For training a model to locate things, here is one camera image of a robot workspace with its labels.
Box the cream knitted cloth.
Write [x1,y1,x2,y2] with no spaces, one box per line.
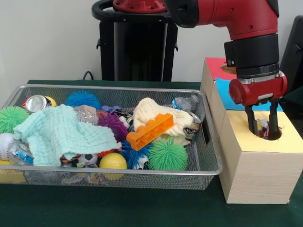
[132,97,202,146]

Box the mint green cloth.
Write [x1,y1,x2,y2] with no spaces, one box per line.
[13,104,123,167]

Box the wooden box with three holes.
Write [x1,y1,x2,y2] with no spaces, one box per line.
[200,57,303,204]

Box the orange plastic block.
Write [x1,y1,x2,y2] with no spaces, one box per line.
[125,112,174,151]

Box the blue furry toy with eyes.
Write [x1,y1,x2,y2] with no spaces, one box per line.
[119,140,153,171]

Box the white cloth with coloured shapes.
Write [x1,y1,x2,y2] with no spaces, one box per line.
[257,119,270,138]

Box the dark green table cloth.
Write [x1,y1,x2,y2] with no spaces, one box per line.
[285,86,303,104]
[0,79,303,227]

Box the shallow mesh bin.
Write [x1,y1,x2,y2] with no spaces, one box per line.
[0,84,223,191]

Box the blue spiky rubber ball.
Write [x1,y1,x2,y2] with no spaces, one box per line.
[65,90,102,111]

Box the black cable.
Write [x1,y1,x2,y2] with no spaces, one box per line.
[82,70,95,81]

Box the smooth yellow ball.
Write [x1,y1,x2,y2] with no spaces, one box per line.
[99,152,128,170]

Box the purple spiky rubber ball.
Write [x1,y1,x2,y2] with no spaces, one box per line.
[98,113,130,142]

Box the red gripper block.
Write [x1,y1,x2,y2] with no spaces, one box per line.
[229,70,288,139]

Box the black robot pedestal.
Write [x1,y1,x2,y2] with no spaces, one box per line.
[91,0,178,82]

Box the green spiky rubber ball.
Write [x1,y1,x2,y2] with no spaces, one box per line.
[0,105,30,134]
[148,137,188,172]

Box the crushed silver drink can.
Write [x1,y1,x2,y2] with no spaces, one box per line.
[25,94,54,114]

